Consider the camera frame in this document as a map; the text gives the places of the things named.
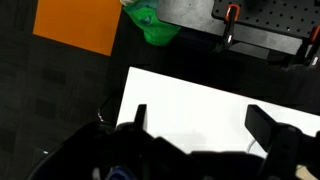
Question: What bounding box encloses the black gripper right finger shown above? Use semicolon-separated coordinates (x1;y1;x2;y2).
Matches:
244;104;280;156

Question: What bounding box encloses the grey metal base plate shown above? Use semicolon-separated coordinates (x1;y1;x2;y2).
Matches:
156;0;303;56

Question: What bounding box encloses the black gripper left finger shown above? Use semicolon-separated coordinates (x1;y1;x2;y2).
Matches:
133;103;148;130

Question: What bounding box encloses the orange black bar clamp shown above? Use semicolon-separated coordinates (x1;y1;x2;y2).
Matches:
215;3;242;52
292;24;320;68

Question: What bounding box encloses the black perforated breadboard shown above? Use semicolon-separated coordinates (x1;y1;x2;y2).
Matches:
211;0;320;40

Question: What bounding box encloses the green clamp object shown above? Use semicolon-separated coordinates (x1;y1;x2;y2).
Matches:
122;0;183;47

